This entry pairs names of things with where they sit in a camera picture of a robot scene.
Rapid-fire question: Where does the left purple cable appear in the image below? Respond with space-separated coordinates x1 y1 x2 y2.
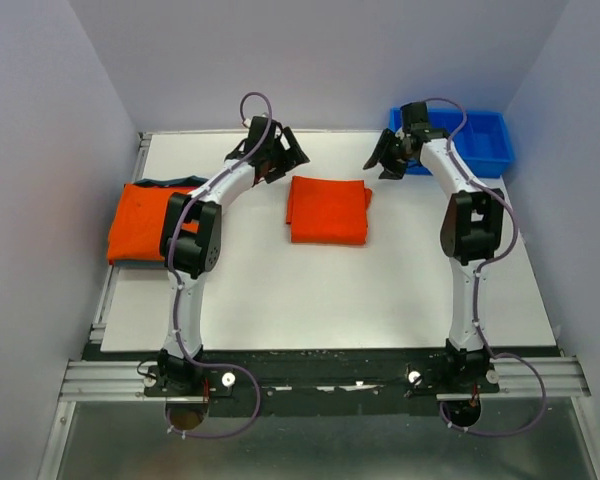
164 92 274 361

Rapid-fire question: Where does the folded dark teal shirt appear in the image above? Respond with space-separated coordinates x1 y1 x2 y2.
133 175 207 190

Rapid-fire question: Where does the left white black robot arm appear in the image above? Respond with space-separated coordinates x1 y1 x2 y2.
158 116 309 395

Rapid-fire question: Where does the orange t shirt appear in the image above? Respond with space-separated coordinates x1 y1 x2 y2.
286 176 373 246

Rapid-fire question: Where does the blue plastic bin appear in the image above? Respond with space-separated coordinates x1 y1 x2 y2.
388 107 515 179

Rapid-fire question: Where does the folded orange shirt on stack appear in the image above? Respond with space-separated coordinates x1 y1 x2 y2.
106 182 196 264

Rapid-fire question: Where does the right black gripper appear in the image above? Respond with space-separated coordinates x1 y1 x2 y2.
363 128 414 182

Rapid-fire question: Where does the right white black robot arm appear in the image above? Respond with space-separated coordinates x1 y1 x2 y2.
363 101 504 392

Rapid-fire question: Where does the aluminium frame rail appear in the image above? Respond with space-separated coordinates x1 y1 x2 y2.
59 361 145 403

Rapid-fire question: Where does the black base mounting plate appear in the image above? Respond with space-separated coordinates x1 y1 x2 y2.
144 348 499 418

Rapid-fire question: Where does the purple cable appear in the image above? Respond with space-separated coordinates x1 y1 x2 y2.
164 92 274 361
419 97 521 361

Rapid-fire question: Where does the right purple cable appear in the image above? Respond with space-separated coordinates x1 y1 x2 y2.
419 97 521 361

